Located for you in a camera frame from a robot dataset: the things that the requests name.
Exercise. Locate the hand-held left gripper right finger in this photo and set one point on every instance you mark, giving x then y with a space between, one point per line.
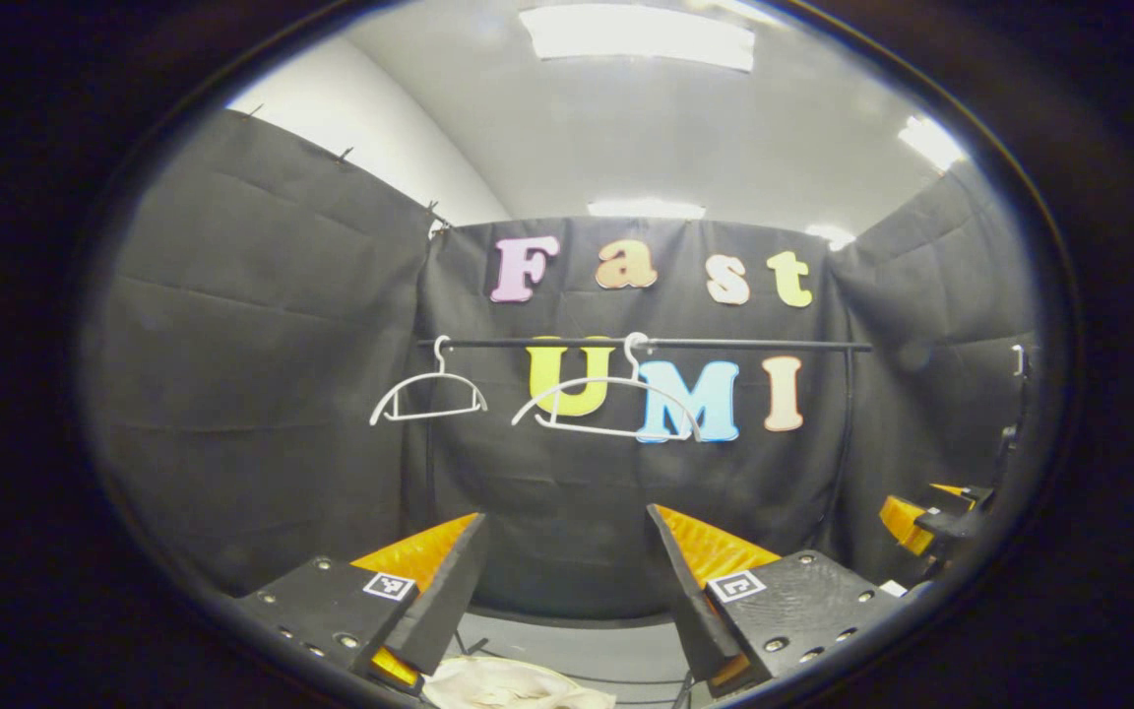
693 601

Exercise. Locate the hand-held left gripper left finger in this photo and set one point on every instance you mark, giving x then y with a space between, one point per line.
444 601

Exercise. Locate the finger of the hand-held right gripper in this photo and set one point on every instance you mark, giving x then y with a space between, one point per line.
956 490
905 524

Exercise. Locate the cream button shirt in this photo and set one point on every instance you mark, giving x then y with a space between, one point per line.
518 684

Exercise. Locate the small white plastic hanger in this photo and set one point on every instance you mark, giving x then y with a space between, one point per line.
429 376

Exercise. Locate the large white plastic hanger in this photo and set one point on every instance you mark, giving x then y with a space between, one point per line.
611 380

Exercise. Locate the white paper sheet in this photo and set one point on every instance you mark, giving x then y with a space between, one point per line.
892 588

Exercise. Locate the small ceiling light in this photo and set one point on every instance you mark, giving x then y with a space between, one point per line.
830 236

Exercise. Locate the black backdrop cloth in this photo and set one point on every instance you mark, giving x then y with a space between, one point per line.
252 345

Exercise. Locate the narrow ceiling light strip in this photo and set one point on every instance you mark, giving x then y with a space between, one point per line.
646 209

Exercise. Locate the wide ceiling light panel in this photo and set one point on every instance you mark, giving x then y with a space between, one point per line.
636 37

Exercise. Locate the black clothes rail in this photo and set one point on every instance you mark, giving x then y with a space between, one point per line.
774 345

